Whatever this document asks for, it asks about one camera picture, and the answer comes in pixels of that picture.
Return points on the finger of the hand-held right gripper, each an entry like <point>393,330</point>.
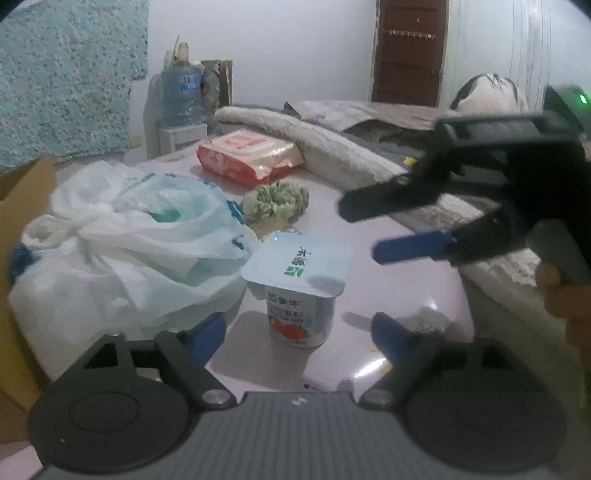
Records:
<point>411,248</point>
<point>383,203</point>

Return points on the yoghurt cup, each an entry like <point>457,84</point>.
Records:
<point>295,314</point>

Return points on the metal hook rail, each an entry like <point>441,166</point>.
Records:
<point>411,34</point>

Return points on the white plastic bag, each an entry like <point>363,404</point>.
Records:
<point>129,258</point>

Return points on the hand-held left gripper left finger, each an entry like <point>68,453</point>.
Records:
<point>207,337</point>

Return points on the blue water bottle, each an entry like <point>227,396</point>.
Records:
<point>182,97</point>

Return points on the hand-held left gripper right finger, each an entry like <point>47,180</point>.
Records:
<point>392,337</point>

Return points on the grey blanket with yellow stars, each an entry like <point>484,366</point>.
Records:
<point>383,152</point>

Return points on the green scrunchie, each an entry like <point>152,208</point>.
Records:
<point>277,205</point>

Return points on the brown wooden door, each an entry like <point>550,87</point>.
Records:
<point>408,50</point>

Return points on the red white wet wipes pack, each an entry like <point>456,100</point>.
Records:
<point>249,157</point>

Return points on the teal fluffy wall tapestry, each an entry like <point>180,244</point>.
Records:
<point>64,78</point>

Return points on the beige checked blanket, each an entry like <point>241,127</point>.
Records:
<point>369,110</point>

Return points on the white plush toy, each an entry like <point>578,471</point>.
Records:
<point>489,94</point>

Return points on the cardboard box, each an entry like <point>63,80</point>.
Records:
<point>23,194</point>

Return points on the person's right hand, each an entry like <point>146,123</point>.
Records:
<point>570,304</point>

